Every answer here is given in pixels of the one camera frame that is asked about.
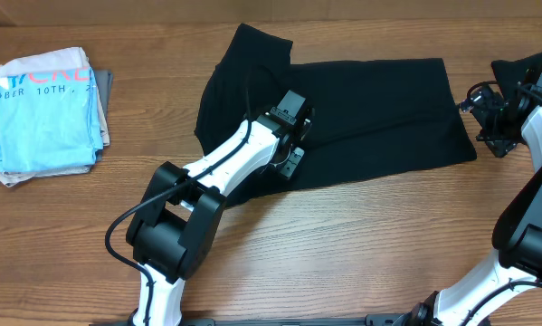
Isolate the black t-shirt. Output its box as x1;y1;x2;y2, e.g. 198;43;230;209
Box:
195;24;477;206

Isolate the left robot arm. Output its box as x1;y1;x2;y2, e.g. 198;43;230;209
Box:
126;91;314;325

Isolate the light blue folded t-shirt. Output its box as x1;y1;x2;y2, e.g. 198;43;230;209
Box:
0;67;104;174

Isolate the beige folded t-shirt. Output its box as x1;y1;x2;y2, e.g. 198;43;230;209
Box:
0;47;109;187

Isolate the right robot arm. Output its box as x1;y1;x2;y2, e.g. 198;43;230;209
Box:
394;58;542;325

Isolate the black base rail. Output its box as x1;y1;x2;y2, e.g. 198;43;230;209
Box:
89;312;416;326

